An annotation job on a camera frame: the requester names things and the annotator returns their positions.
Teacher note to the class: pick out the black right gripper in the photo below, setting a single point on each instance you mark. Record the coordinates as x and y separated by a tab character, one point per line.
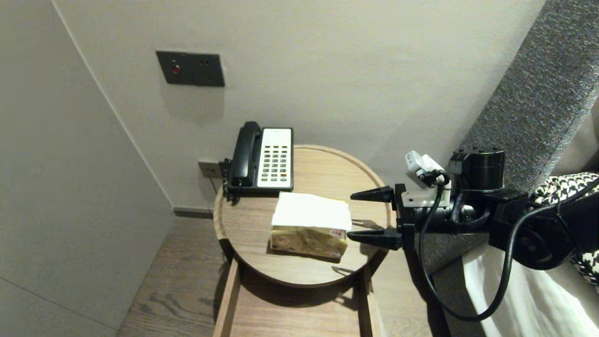
435	221

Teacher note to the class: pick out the white and gold tissue pack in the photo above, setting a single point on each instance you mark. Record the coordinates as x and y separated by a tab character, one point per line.
309	210

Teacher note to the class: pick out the wooden table drawer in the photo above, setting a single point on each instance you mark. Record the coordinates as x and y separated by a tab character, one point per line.
290	318

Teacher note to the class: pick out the round wooden side table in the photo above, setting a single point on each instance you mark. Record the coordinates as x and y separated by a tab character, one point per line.
323	173

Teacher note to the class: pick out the black and white desk telephone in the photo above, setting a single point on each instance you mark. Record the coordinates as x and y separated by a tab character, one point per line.
276	159

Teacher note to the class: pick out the black telephone handset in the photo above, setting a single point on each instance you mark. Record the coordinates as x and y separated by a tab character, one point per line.
245	154

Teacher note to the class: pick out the white bed sheet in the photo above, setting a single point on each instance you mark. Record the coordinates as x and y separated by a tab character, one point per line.
538	309

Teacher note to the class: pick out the black white houndstooth pillow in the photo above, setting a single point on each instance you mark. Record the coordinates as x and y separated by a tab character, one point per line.
561	187

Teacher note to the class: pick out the grey fabric bed headboard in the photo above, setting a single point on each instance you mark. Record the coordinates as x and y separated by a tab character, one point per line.
547	84

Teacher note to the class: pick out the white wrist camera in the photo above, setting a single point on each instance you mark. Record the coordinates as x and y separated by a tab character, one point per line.
421	164

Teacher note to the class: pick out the grey wall socket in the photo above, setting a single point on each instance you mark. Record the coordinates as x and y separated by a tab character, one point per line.
206	169

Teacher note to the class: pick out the dark wall switch panel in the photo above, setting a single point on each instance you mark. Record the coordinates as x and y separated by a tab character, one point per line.
192	69

